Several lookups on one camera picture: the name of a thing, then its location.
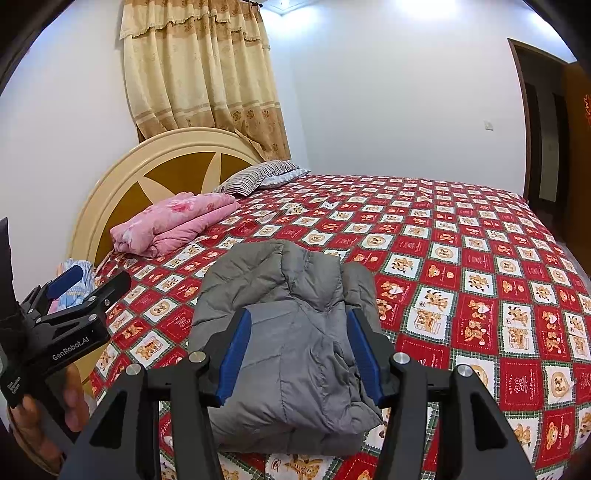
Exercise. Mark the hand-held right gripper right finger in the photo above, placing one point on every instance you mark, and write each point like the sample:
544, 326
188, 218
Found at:
364, 355

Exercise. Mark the grey-blue pillow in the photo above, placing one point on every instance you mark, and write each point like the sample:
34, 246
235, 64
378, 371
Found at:
288, 176

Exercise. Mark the red checked printed quilt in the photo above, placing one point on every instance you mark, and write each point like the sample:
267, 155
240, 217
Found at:
461, 258

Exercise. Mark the person's left hand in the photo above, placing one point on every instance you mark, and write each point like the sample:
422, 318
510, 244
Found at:
76, 401

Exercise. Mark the cream and brown headboard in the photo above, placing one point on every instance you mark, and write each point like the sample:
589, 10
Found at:
138, 166

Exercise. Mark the grey puffer jacket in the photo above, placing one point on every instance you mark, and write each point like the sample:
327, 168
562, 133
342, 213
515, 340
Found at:
295, 332

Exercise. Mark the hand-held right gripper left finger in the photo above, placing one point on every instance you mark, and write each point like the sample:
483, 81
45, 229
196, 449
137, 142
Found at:
233, 357

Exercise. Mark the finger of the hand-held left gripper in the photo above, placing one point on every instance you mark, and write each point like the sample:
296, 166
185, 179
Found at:
106, 290
67, 281

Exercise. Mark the striped pillow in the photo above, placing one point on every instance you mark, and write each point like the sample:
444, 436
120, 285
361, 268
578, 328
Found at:
254, 177

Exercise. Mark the beige patterned curtain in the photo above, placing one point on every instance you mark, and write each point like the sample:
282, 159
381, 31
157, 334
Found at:
198, 78

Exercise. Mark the red paper door decoration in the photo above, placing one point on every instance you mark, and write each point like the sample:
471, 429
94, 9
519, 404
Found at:
585, 106

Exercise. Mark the folded pink floral blanket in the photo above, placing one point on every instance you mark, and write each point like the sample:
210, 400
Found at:
171, 221

